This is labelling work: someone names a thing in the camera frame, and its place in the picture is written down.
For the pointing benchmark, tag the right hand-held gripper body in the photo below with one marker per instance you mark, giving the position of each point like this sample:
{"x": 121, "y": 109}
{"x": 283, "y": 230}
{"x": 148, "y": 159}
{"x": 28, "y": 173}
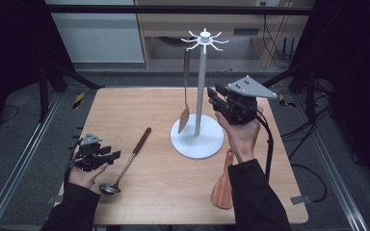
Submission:
{"x": 242, "y": 109}

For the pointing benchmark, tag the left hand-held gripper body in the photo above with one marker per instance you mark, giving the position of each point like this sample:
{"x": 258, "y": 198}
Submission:
{"x": 90, "y": 159}

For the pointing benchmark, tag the white utensil rack stand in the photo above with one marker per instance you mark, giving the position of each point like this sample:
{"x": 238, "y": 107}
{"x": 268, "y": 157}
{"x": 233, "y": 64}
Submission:
{"x": 199, "y": 96}

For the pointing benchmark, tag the steel spatula turner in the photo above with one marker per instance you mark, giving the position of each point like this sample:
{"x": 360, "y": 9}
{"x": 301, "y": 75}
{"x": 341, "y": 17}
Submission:
{"x": 183, "y": 120}

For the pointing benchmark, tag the wooden rice paddle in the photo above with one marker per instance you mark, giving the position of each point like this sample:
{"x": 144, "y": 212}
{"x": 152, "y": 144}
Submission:
{"x": 221, "y": 192}

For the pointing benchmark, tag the person's left hand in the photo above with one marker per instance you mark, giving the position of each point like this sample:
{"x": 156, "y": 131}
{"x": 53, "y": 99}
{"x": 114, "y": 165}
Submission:
{"x": 83, "y": 178}

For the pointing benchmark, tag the person's right hand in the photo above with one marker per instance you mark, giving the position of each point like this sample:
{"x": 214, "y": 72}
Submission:
{"x": 242, "y": 141}

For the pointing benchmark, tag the yellow and black tape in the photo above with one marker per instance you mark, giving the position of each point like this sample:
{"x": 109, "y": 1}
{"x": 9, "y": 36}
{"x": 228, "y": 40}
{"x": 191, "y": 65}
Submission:
{"x": 282, "y": 101}
{"x": 78, "y": 100}

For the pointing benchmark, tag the grey tape piece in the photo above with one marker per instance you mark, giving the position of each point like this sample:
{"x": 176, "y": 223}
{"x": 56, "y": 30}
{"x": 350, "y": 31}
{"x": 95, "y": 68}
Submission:
{"x": 300, "y": 199}
{"x": 54, "y": 199}

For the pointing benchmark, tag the black metal stand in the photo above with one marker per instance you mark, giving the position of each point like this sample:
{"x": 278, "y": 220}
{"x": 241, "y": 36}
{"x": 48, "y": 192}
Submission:
{"x": 43, "y": 93}
{"x": 310, "y": 93}

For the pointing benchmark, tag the light wooden desk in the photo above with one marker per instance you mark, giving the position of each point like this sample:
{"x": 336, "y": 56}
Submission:
{"x": 237, "y": 22}

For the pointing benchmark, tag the white cabinet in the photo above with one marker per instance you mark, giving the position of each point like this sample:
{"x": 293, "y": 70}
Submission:
{"x": 99, "y": 35}

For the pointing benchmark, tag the aluminium floor rail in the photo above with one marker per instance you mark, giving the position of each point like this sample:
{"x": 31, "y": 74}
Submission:
{"x": 22, "y": 160}
{"x": 330, "y": 166}

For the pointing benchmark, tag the black frame bar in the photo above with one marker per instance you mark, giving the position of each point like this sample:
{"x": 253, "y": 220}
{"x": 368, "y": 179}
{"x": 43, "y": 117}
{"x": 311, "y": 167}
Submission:
{"x": 109, "y": 9}

